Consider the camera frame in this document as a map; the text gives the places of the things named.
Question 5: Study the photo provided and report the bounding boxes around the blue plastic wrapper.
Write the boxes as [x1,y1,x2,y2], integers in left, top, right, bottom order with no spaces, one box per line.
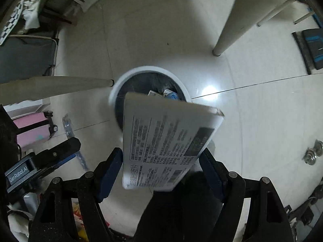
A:
[148,89,180,101]

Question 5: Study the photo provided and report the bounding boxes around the white table leg right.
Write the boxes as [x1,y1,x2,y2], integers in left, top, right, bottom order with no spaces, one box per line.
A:
[212,0,278,56]

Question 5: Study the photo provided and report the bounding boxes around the white table leg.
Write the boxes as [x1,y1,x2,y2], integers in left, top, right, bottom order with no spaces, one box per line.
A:
[212,0,278,56]
[1,76,114,105]

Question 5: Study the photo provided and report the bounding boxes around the pink suitcase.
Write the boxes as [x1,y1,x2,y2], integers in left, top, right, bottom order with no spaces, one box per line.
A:
[13,111,58,149]

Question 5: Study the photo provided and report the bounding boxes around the metal dumbbell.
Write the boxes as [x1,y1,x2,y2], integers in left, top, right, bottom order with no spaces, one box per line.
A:
[303,140,323,166]

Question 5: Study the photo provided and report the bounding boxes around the white table leg left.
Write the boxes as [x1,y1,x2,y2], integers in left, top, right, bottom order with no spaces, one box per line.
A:
[1,76,114,105]

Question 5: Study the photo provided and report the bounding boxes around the white round trash bin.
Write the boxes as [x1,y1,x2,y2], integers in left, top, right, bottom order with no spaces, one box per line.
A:
[108,66,192,130]

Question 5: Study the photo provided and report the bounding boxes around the white printed medicine box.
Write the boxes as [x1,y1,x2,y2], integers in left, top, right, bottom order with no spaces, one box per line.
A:
[122,92,224,191]

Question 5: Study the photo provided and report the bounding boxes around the person's black trouser legs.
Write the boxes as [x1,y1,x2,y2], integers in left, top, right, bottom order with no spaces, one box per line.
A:
[134,172,222,241]

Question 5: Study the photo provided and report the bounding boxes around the black white checkered cloth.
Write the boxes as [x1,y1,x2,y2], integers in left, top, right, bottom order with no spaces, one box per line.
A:
[0,0,25,45]

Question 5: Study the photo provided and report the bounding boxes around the orange plastic snack bag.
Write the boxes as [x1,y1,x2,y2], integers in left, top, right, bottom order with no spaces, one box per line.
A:
[72,198,89,242]

